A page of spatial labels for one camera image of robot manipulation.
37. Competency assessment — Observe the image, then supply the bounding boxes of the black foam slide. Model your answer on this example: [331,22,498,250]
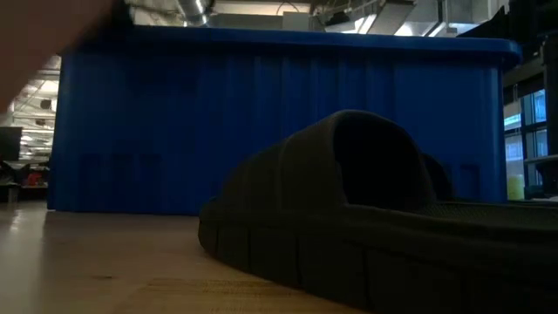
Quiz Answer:
[198,108,558,314]

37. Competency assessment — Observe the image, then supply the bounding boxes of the blue plastic bin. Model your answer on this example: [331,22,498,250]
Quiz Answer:
[46,24,523,215]

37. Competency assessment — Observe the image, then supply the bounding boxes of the yellow-green container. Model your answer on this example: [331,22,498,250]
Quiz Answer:
[507,174,525,201]

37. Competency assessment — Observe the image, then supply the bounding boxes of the black monitor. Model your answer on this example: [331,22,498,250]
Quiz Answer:
[0,126,23,162]

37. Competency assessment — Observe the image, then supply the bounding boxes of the silver ventilation duct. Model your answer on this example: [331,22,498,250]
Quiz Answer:
[176,0,214,28]

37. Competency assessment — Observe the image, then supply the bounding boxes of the black frame post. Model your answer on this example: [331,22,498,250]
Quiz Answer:
[542,34,558,154]

